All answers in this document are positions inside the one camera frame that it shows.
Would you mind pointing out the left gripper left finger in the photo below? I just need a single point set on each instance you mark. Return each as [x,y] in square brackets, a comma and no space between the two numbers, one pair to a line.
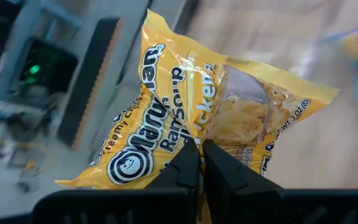
[172,202]

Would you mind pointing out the black hazard-striped floor mat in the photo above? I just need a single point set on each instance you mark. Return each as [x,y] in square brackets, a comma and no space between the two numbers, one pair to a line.
[85,93]

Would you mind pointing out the yellow Maruchan noodle pack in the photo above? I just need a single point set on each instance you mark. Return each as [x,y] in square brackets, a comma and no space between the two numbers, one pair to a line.
[172,77]

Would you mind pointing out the dark equipment with green light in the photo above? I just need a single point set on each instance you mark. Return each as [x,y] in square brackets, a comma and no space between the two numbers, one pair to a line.
[51,81]

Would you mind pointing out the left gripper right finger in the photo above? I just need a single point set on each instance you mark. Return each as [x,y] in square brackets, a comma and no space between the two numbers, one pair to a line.
[244,202]

